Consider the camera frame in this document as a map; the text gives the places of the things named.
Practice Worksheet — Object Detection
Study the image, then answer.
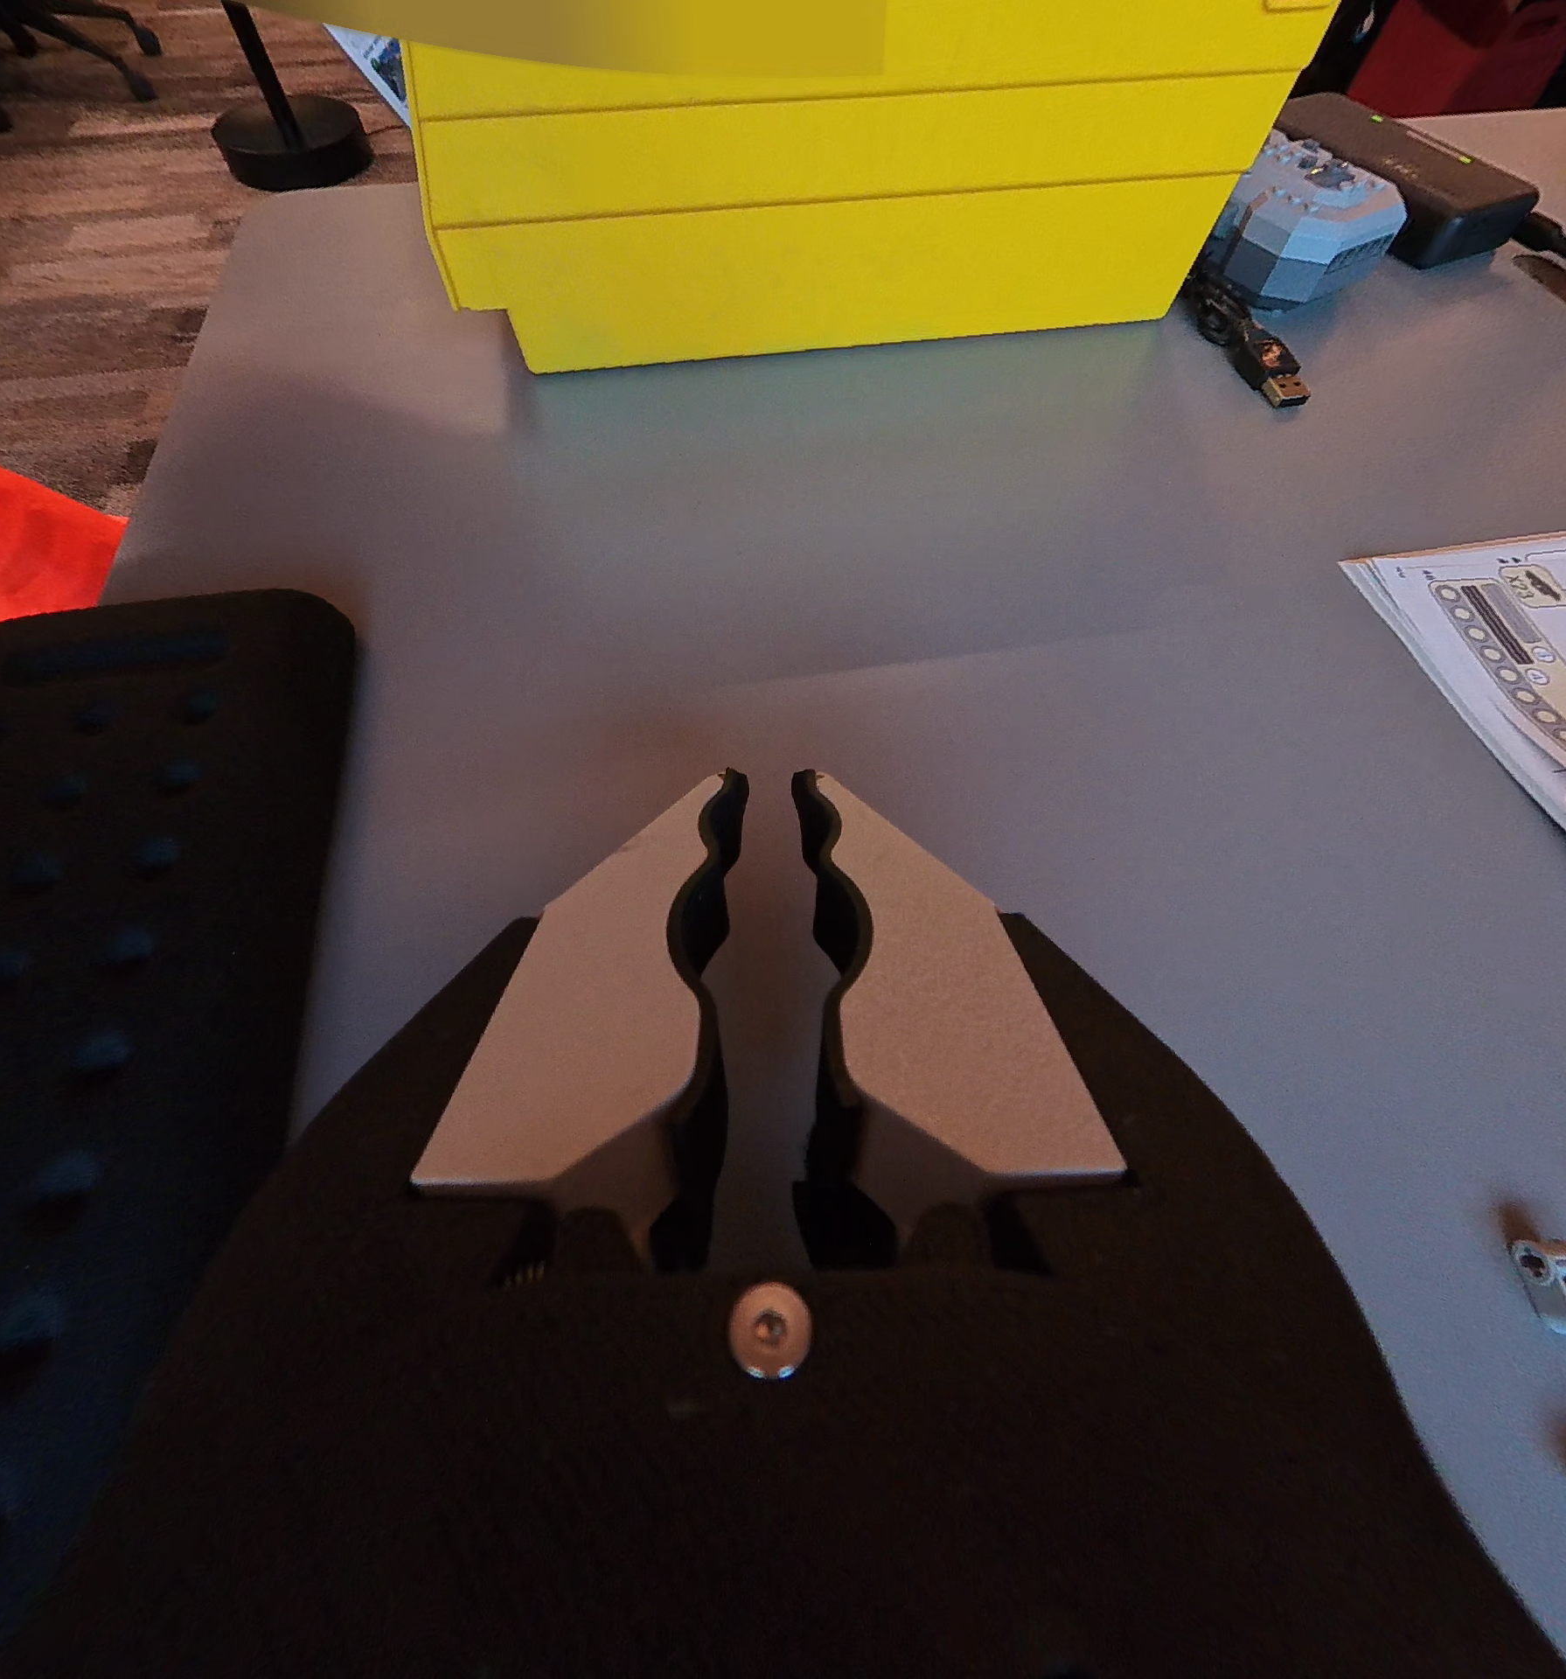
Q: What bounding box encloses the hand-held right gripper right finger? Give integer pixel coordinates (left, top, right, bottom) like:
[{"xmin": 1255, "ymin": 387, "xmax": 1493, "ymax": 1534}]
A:
[{"xmin": 795, "ymin": 771, "xmax": 1130, "ymax": 1269}]

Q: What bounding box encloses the yellow plastic bin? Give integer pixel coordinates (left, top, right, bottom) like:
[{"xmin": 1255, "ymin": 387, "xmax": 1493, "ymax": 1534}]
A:
[{"xmin": 403, "ymin": 0, "xmax": 1341, "ymax": 376}]

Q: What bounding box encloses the black USB cable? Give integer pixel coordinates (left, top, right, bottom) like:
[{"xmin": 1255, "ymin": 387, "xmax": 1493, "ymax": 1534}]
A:
[{"xmin": 1183, "ymin": 269, "xmax": 1316, "ymax": 416}]

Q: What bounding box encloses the black office chair base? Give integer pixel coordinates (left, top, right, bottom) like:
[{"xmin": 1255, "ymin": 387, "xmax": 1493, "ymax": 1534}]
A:
[{"xmin": 0, "ymin": 0, "xmax": 161, "ymax": 134}]

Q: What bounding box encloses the open instruction booklet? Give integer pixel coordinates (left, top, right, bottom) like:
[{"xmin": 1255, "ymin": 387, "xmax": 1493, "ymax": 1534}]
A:
[{"xmin": 1339, "ymin": 526, "xmax": 1566, "ymax": 881}]

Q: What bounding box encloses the bright orange object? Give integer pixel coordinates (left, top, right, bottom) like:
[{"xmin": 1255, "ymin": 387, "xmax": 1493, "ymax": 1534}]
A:
[{"xmin": 0, "ymin": 444, "xmax": 129, "ymax": 625}]

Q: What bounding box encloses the black-and-white paper leaflet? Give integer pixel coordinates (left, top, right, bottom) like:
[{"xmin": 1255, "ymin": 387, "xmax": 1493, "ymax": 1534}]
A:
[{"xmin": 331, "ymin": 24, "xmax": 414, "ymax": 114}]

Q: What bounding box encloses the black power adapter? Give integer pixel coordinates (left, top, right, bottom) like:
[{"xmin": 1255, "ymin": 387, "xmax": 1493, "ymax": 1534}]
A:
[{"xmin": 1275, "ymin": 93, "xmax": 1543, "ymax": 271}]

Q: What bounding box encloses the grey battery hub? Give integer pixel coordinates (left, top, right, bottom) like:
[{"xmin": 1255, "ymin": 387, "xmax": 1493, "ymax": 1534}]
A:
[{"xmin": 1210, "ymin": 132, "xmax": 1408, "ymax": 311}]

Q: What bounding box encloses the red bag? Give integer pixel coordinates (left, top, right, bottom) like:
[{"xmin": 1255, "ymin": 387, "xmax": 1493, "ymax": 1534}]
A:
[{"xmin": 1347, "ymin": 0, "xmax": 1566, "ymax": 120}]

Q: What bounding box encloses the black round stand base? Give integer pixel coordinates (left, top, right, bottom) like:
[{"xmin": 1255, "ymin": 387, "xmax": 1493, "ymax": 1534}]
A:
[{"xmin": 212, "ymin": 0, "xmax": 376, "ymax": 192}]

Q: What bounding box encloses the small grey connector brick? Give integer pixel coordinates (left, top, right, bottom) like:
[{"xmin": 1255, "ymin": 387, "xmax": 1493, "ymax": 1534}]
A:
[{"xmin": 1511, "ymin": 1236, "xmax": 1566, "ymax": 1341}]

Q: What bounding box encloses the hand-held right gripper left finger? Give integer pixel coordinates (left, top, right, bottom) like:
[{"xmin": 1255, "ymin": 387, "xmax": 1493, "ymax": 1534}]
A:
[{"xmin": 412, "ymin": 771, "xmax": 748, "ymax": 1269}]

